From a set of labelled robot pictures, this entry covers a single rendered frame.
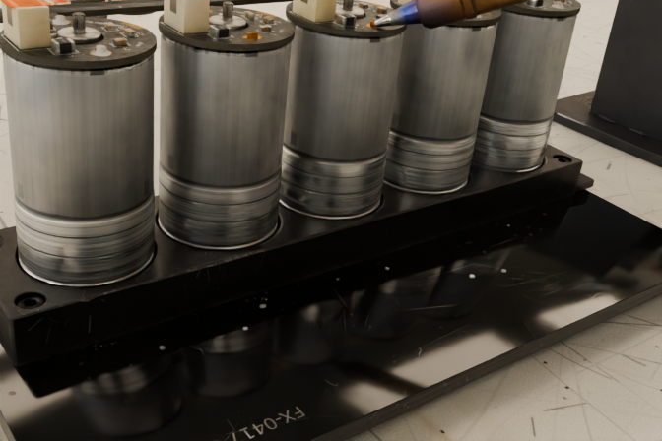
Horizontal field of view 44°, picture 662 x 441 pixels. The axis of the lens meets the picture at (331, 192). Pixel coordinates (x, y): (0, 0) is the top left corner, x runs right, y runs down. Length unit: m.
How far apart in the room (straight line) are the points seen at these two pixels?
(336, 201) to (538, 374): 0.05
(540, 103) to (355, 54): 0.06
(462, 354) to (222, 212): 0.05
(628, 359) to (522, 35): 0.08
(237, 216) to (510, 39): 0.08
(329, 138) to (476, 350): 0.05
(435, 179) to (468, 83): 0.02
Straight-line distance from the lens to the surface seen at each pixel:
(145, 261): 0.15
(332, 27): 0.16
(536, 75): 0.20
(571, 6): 0.21
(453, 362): 0.16
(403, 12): 0.16
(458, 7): 0.16
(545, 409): 0.17
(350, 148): 0.17
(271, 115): 0.15
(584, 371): 0.18
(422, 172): 0.19
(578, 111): 0.32
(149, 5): 0.16
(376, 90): 0.17
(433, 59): 0.18
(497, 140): 0.21
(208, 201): 0.16
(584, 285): 0.19
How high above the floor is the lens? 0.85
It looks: 27 degrees down
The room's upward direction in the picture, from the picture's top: 7 degrees clockwise
